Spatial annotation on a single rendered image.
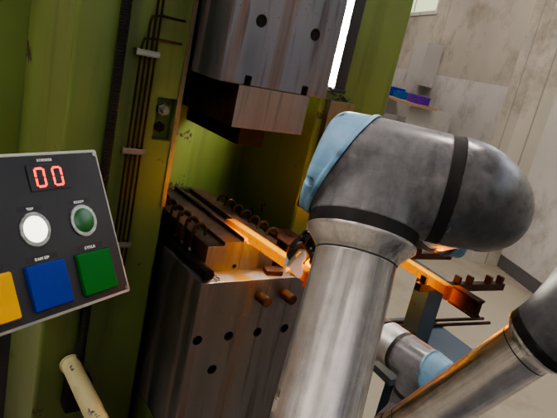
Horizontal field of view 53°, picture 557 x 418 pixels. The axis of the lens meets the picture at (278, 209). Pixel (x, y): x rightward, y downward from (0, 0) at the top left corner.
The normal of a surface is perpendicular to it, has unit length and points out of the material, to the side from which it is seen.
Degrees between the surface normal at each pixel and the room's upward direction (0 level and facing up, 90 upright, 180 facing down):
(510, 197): 77
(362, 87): 90
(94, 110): 90
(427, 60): 90
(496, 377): 92
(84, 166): 60
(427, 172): 65
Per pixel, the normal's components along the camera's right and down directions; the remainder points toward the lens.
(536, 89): 0.14, 0.30
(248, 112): 0.55, 0.34
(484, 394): -0.36, 0.33
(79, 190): 0.83, -0.20
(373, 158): -0.11, -0.23
